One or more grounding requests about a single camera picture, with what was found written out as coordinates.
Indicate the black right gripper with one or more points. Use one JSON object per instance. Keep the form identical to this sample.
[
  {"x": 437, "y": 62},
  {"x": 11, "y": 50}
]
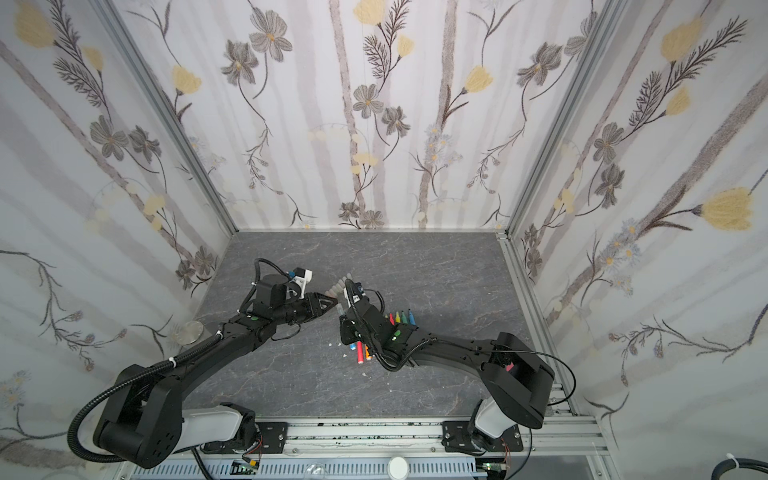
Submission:
[{"x": 354, "y": 304}]

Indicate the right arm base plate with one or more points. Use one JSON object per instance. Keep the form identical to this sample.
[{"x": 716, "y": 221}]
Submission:
[{"x": 474, "y": 435}]

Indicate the small green circuit board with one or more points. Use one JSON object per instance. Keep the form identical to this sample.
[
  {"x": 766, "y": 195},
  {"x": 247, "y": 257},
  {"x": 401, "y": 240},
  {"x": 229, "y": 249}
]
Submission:
[{"x": 247, "y": 467}]

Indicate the white vented cable duct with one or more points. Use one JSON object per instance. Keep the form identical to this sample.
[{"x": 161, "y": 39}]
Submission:
[{"x": 323, "y": 468}]

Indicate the right small circuit board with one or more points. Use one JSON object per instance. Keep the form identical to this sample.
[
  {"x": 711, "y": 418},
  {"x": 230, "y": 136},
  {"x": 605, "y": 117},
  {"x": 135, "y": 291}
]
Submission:
[{"x": 491, "y": 470}]

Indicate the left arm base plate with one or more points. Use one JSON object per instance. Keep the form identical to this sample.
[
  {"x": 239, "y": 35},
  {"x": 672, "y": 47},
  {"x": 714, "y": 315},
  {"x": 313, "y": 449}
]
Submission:
[{"x": 270, "y": 438}]

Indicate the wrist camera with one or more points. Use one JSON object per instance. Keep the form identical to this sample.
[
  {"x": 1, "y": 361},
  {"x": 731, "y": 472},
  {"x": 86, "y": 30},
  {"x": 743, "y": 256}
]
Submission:
[
  {"x": 353, "y": 292},
  {"x": 301, "y": 277}
]

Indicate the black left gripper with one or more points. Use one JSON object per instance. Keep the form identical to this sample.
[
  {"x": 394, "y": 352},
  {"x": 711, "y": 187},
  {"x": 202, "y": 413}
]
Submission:
[{"x": 314, "y": 307}]

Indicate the pink marker pen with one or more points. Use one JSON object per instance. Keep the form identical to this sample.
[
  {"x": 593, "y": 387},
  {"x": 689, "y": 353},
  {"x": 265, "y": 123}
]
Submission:
[{"x": 360, "y": 353}]

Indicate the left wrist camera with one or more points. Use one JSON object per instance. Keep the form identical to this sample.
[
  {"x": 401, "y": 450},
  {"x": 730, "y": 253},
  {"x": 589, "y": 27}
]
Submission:
[{"x": 301, "y": 277}]

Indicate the white round knob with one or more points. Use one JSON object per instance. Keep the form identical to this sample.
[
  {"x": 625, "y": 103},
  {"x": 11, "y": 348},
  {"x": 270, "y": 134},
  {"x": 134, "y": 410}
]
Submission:
[{"x": 398, "y": 468}]

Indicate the aluminium right corner post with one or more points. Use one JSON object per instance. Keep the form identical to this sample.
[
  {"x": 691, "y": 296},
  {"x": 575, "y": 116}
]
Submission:
[{"x": 595, "y": 47}]

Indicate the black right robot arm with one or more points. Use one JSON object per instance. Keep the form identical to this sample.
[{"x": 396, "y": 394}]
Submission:
[{"x": 518, "y": 381}]

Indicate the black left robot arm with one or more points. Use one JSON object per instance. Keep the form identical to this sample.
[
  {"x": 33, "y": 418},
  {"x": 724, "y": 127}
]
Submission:
[{"x": 141, "y": 418}]

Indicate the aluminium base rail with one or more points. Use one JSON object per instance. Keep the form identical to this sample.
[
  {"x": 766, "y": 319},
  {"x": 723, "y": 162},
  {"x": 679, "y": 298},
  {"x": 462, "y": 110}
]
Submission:
[{"x": 568, "y": 446}]

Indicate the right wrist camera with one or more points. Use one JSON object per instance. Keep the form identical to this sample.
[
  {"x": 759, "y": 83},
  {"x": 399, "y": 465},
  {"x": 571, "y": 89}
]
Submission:
[{"x": 353, "y": 292}]

